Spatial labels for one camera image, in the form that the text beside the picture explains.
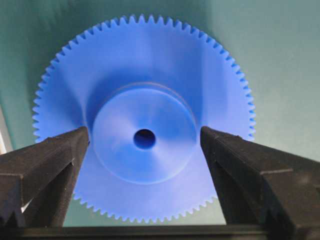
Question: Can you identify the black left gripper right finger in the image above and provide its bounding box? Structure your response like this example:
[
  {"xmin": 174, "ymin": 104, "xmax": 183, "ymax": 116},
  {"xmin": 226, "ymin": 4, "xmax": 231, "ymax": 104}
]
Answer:
[{"xmin": 200, "ymin": 126, "xmax": 320, "ymax": 229}]

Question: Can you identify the large blue plastic gear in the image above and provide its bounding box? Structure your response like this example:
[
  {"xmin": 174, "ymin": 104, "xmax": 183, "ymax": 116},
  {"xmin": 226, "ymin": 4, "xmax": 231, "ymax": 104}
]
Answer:
[{"xmin": 33, "ymin": 15, "xmax": 256, "ymax": 223}]

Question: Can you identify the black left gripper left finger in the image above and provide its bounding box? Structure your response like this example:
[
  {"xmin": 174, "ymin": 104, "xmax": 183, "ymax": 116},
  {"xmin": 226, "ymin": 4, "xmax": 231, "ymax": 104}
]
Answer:
[{"xmin": 0, "ymin": 126, "xmax": 89, "ymax": 228}]

